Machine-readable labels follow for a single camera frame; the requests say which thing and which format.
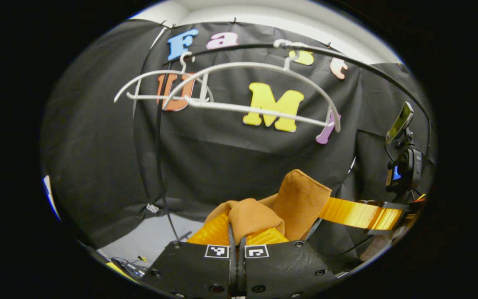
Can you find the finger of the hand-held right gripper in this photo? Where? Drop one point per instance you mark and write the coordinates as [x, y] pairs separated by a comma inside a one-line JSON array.
[[359, 214]]

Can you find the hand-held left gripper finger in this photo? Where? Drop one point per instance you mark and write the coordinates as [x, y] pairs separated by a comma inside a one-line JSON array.
[[232, 270], [242, 270]]

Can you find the brown jacket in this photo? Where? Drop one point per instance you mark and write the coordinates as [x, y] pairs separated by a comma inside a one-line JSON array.
[[301, 199]]

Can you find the large white clothes hanger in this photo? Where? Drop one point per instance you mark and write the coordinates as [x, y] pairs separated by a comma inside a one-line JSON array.
[[243, 63]]

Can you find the black clothes rack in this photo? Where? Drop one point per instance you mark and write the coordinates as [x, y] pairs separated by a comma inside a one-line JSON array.
[[157, 141]]

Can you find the small white clothes hanger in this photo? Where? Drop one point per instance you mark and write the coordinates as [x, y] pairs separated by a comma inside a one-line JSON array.
[[152, 97]]

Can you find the computer monitor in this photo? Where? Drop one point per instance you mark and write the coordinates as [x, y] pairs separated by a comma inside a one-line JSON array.
[[49, 191]]

